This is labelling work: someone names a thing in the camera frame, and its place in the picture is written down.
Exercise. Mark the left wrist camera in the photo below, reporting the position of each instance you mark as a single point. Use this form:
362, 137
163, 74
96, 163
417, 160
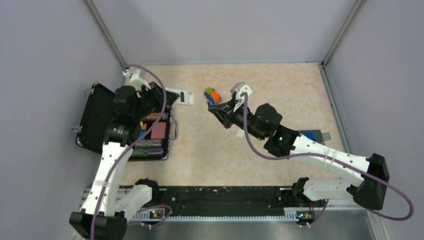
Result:
135, 79

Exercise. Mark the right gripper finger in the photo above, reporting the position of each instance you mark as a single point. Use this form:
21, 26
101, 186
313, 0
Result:
224, 106
221, 115

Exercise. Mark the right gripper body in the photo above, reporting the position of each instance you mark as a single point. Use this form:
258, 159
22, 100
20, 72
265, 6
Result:
236, 117

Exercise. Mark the blue brick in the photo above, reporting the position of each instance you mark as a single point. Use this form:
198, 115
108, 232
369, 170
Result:
309, 134

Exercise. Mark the grey brick baseplate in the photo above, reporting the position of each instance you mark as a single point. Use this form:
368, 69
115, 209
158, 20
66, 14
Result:
321, 137

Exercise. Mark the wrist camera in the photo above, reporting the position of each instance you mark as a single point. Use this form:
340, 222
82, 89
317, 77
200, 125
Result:
135, 79
237, 92

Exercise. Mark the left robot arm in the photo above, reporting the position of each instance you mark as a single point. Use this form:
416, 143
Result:
102, 217

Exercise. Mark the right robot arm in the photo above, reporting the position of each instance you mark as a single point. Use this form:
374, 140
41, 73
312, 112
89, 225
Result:
362, 178

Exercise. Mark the white remote control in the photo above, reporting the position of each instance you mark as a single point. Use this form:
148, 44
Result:
185, 97

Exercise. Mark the black open case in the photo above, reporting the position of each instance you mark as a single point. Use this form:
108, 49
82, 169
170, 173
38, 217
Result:
115, 116

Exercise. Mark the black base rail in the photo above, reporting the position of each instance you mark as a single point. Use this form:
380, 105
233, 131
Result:
228, 204

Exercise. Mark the colourful toy car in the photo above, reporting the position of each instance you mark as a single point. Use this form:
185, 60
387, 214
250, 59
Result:
212, 96

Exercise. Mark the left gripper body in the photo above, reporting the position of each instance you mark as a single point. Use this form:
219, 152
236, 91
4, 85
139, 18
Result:
151, 100

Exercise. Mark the white battery cover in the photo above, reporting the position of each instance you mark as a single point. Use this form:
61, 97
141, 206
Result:
240, 133

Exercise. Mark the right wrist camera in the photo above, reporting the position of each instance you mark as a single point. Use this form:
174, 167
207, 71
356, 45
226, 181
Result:
237, 92

